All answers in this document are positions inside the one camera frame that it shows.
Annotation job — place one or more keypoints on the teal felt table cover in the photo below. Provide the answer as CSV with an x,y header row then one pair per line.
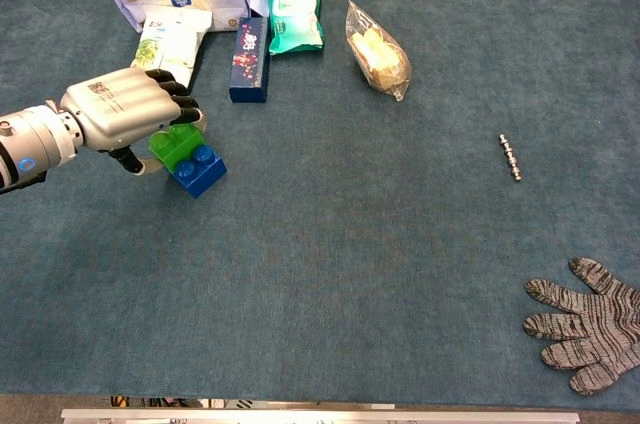
x,y
350,244

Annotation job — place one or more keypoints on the dark blue long box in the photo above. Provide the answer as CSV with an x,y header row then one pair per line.
x,y
247,64

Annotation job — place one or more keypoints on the white snack bag green print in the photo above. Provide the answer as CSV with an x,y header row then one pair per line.
x,y
170,44

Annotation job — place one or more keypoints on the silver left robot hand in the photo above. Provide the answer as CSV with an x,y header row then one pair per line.
x,y
120,109

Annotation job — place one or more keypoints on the small metal ridged rod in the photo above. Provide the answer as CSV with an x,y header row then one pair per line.
x,y
511,159

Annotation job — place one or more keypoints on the green two-stud building block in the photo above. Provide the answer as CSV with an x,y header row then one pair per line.
x,y
172,146

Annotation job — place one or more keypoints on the teal wet wipes pack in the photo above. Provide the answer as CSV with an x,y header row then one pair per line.
x,y
295,14

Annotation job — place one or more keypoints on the clear bag of bread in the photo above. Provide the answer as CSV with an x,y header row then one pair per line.
x,y
382,59

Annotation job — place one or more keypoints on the aluminium profile rail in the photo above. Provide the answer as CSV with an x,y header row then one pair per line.
x,y
320,416

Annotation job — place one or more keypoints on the grey knit work glove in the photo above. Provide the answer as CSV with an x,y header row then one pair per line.
x,y
595,329

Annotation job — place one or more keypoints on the blue four-stud building block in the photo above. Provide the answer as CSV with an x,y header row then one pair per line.
x,y
202,179

